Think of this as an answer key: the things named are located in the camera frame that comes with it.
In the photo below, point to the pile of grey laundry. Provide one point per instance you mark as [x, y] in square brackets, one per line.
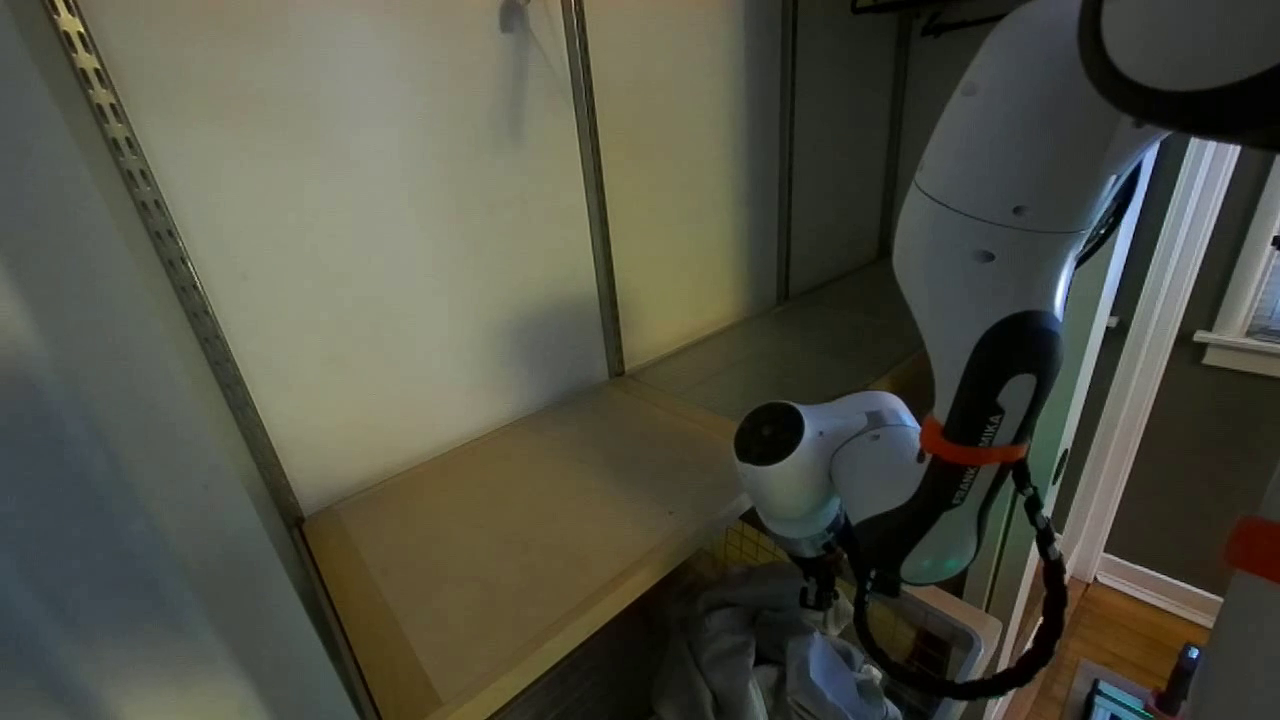
[955, 627]

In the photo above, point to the white window frame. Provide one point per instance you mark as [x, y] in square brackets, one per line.
[1241, 340]

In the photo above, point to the dark red bottle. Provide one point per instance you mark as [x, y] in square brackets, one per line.
[1182, 683]

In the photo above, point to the white baseboard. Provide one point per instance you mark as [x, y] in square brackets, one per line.
[1154, 584]

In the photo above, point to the teal box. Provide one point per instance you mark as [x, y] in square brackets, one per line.
[1116, 698]

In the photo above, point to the pale green door post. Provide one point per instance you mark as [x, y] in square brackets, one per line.
[1022, 562]

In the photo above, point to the perforated metal shelf track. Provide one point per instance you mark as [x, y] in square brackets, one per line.
[161, 224]

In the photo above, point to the grey rounded housing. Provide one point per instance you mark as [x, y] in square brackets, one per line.
[1241, 653]

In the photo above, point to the white door trim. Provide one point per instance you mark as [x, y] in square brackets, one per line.
[1134, 374]

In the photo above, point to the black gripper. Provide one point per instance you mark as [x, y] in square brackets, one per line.
[826, 582]

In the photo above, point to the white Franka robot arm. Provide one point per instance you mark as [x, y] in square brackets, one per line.
[1013, 203]

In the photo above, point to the light wooden shelf board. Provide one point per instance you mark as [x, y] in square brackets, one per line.
[535, 532]

